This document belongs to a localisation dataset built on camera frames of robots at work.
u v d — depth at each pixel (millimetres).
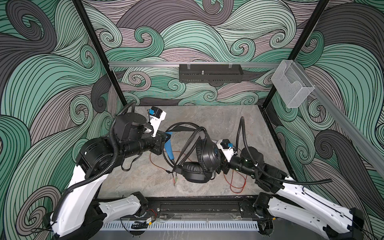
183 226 697
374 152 509
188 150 477
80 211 354
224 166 570
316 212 434
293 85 772
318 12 729
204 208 744
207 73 951
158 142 447
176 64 928
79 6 704
